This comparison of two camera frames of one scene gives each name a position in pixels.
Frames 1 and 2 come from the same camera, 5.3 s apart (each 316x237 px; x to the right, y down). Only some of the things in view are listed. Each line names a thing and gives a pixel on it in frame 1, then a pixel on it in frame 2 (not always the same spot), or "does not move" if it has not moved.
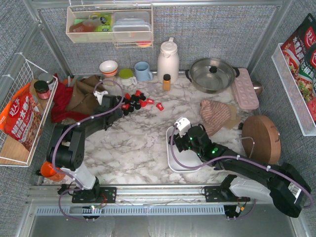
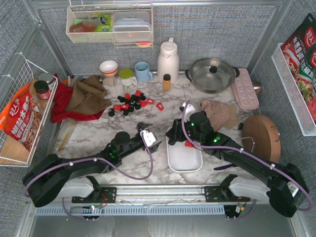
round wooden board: [261, 140] does not move
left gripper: [121, 106] -> [145, 142]
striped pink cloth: [215, 115] does not move
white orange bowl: [109, 68] does not move
